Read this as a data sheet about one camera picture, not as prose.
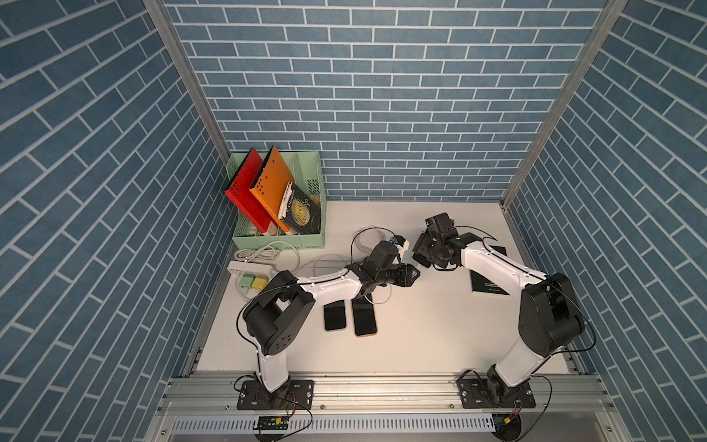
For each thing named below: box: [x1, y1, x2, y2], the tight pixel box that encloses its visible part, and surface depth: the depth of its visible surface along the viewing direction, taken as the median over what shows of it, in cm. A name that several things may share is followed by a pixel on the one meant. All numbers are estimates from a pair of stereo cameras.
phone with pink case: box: [351, 294, 377, 337], surface depth 88 cm
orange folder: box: [248, 145, 295, 235], surface depth 91 cm
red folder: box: [224, 147, 272, 234], surface depth 89 cm
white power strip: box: [226, 260, 277, 281], surface depth 98 cm
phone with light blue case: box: [324, 299, 347, 331], surface depth 88 cm
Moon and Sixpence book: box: [278, 181, 322, 234], surface depth 100 cm
